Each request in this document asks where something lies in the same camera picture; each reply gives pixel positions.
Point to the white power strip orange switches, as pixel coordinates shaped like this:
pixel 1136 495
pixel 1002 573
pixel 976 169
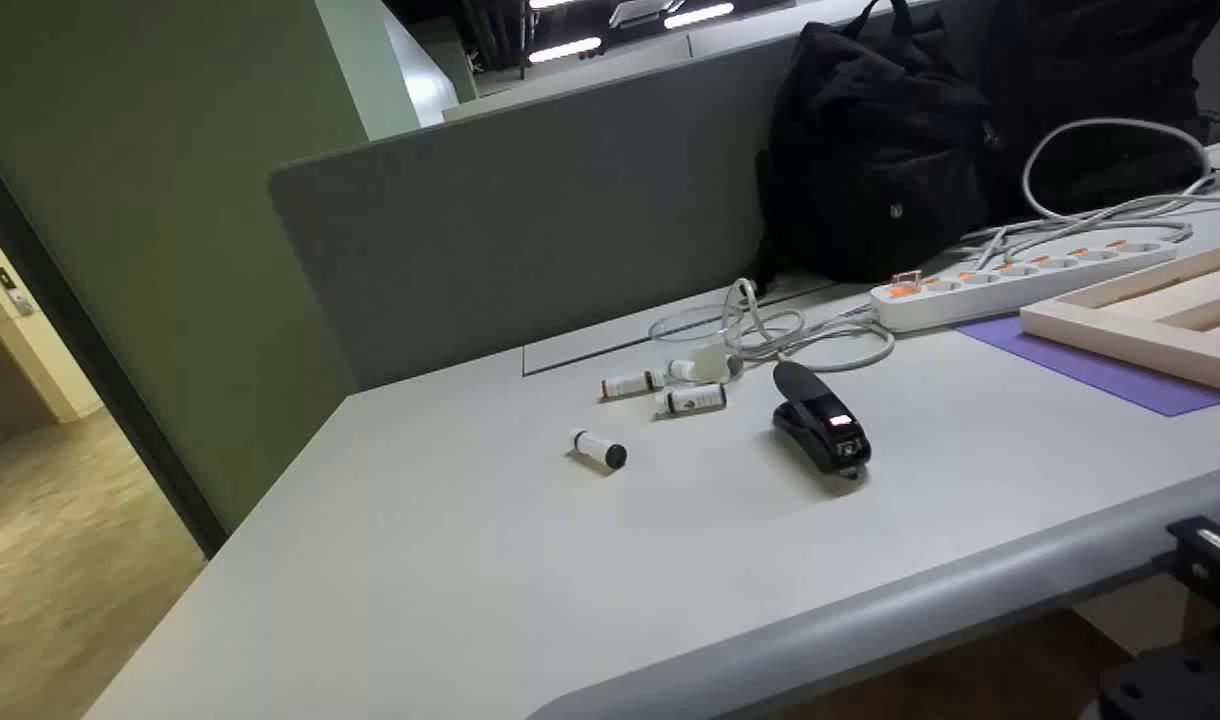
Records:
pixel 982 288

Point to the white cylinder black cap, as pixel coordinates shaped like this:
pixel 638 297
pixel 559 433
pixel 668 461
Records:
pixel 692 396
pixel 598 449
pixel 631 384

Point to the white plug adapter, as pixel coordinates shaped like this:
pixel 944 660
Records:
pixel 701 360

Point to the grey desk divider panel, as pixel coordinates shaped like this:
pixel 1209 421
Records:
pixel 500 225

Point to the black stapler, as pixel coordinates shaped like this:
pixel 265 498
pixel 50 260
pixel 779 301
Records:
pixel 821 421

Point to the black backpack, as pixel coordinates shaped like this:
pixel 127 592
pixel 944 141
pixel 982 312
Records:
pixel 875 163

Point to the fluorescent light tube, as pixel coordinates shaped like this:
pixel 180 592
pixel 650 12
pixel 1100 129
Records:
pixel 697 19

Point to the purple mat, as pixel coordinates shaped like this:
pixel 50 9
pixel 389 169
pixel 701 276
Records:
pixel 1113 373

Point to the black chair backrest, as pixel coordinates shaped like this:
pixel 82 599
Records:
pixel 1100 66

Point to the dark door frame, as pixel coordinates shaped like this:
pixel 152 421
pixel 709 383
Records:
pixel 100 360

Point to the light wooden frame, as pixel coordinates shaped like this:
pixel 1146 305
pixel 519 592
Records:
pixel 1129 333

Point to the wall light switch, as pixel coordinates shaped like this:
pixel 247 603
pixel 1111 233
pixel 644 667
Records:
pixel 8 288

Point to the black metal clamp mount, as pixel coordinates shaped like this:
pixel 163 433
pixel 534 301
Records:
pixel 1180 683

